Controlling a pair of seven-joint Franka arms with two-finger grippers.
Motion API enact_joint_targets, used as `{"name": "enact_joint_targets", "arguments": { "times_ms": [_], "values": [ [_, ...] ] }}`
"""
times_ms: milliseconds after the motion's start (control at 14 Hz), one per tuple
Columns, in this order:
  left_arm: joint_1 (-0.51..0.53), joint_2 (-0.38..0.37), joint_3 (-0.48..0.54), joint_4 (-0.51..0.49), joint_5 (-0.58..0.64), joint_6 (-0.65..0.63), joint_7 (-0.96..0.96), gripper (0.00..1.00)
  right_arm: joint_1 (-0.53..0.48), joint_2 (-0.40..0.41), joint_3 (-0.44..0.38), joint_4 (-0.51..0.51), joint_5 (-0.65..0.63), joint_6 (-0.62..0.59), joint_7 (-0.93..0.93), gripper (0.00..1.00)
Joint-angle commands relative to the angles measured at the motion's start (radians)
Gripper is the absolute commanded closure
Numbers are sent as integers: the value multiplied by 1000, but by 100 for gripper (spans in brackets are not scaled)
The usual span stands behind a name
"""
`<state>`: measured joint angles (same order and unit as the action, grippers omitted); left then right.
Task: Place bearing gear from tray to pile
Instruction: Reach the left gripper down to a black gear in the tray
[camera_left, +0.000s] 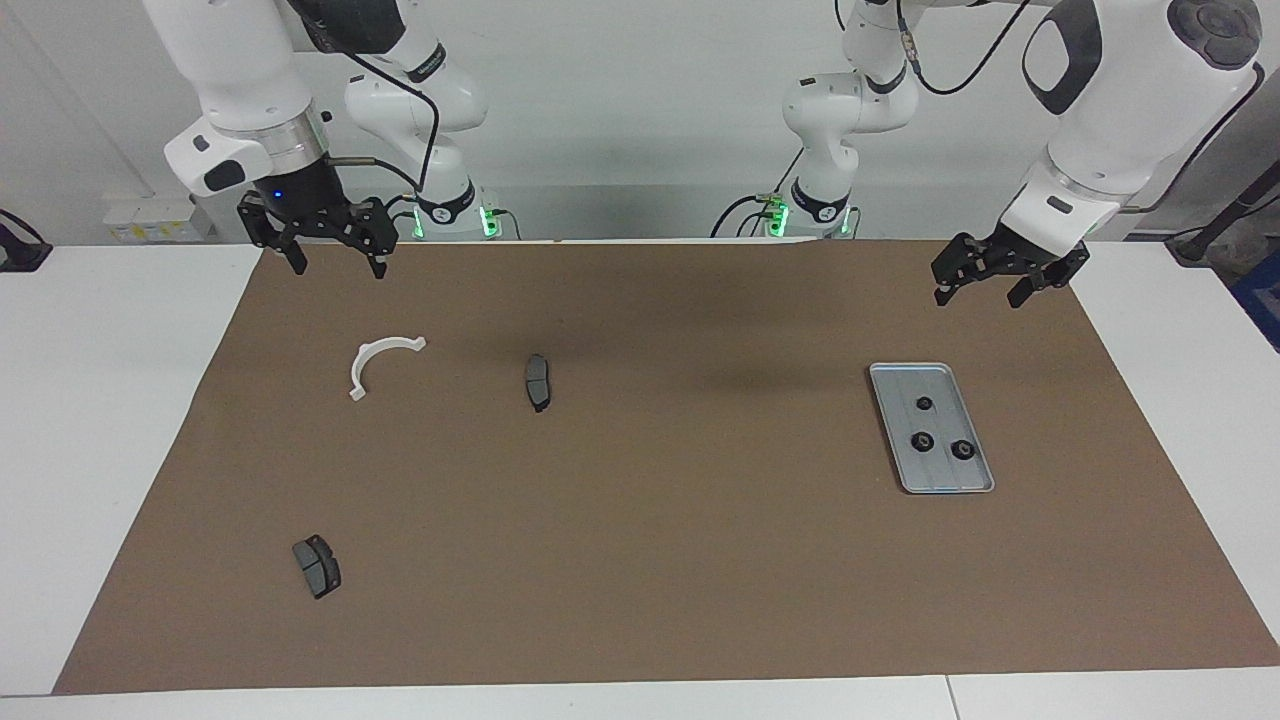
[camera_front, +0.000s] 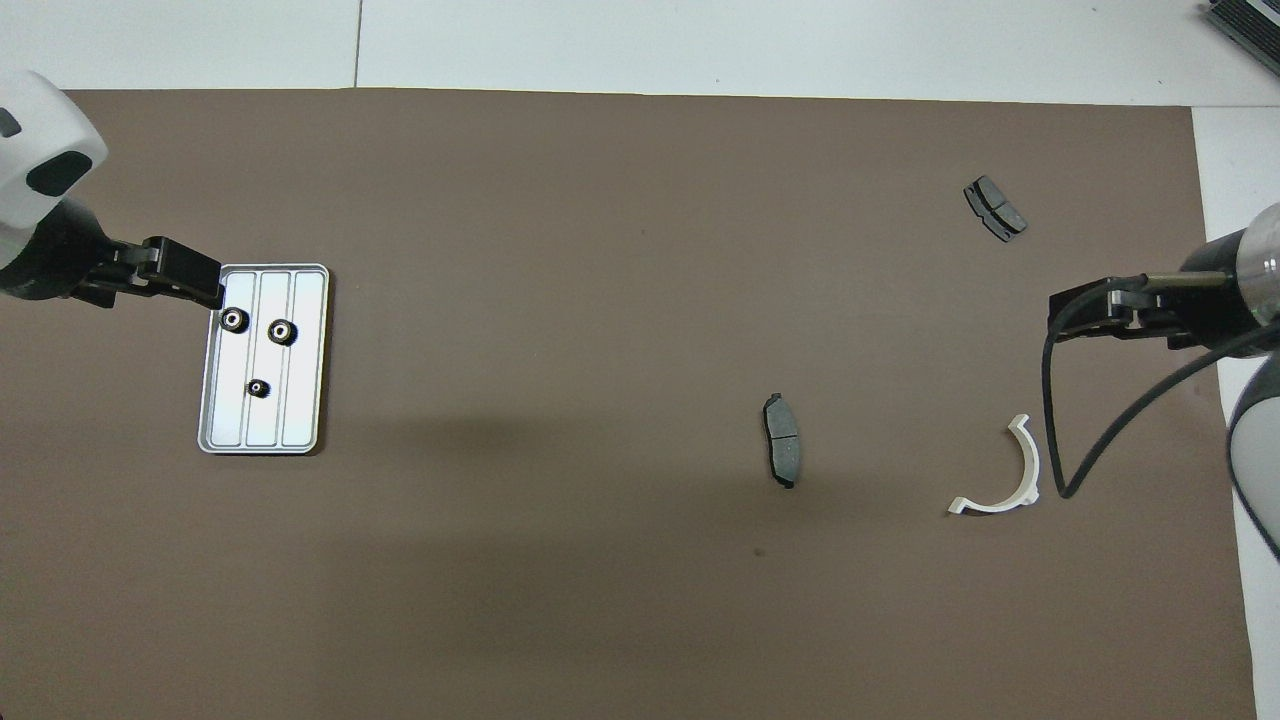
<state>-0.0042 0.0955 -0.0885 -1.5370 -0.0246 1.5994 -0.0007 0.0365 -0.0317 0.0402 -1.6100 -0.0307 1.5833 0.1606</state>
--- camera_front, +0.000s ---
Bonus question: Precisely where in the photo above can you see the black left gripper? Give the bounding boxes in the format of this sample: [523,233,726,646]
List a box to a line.
[0,198,225,309]

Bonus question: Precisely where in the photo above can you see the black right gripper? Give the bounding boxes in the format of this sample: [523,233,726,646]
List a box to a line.
[1048,230,1269,351]

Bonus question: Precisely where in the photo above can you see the silver ribbed metal tray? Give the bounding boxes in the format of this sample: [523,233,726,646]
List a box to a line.
[197,263,331,456]

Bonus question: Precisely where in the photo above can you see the short grey brake pad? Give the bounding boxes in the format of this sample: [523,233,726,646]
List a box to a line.
[964,176,1029,243]

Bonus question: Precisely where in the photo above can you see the dark grey ribbed device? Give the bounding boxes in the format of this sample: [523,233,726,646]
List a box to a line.
[1205,0,1280,79]

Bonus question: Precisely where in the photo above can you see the long grey brake pad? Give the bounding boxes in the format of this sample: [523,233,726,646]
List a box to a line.
[762,392,804,489]

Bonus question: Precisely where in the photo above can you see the brown table mat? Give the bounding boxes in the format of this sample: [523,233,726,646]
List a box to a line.
[0,88,1259,720]

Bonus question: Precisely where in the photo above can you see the white curved plastic bracket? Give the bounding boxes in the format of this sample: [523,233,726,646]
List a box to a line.
[947,414,1042,517]

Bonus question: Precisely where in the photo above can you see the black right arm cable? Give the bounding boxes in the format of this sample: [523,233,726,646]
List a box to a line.
[1042,285,1280,501]

